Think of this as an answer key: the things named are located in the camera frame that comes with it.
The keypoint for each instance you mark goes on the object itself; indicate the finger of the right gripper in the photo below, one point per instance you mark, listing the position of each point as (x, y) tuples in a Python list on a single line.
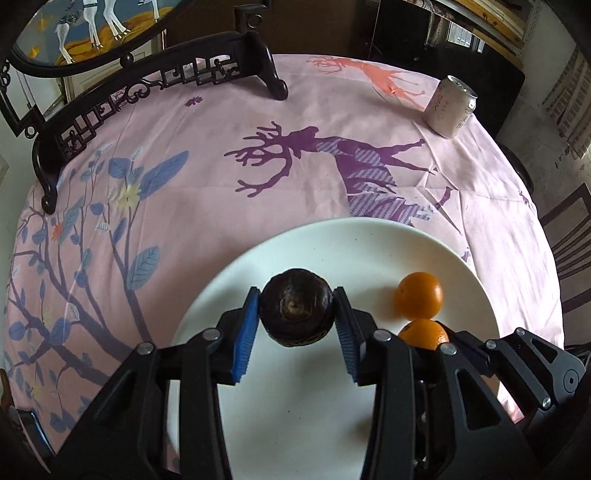
[(472, 348), (538, 375)]

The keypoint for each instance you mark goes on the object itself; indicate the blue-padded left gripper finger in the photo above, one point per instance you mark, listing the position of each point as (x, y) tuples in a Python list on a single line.
[(158, 415)]

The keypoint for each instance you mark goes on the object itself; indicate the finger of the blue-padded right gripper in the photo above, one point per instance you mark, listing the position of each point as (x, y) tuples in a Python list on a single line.
[(434, 417)]

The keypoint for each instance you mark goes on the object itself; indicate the small orange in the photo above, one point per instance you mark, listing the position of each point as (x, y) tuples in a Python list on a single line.
[(424, 333), (419, 295)]

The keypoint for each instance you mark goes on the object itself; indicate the dark passion fruit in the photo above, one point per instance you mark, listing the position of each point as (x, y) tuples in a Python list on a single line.
[(297, 308)]

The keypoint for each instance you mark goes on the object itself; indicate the white oval plate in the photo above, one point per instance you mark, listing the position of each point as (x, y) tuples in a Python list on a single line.
[(296, 414)]

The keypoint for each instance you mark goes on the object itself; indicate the wooden chair right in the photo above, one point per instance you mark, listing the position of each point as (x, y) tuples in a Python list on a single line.
[(567, 227)]

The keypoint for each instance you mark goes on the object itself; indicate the pink floral tablecloth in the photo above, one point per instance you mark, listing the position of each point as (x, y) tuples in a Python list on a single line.
[(177, 185)]

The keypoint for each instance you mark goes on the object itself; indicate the white drink can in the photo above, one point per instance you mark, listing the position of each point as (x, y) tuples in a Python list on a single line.
[(450, 107)]

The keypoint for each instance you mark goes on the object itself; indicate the round deer painting screen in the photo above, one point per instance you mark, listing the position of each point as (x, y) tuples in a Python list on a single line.
[(70, 37)]

